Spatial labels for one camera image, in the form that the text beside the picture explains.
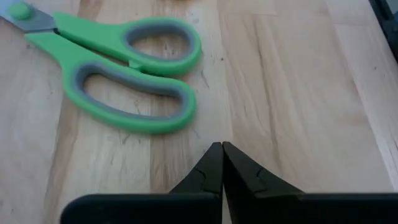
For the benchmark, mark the black table frame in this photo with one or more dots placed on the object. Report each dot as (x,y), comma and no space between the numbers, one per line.
(388,25)

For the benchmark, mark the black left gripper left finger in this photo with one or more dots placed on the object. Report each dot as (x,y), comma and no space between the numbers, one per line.
(155,208)

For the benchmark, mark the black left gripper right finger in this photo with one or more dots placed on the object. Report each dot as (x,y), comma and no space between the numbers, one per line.
(280,208)

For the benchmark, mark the green scissors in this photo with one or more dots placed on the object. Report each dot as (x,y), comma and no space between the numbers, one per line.
(81,29)

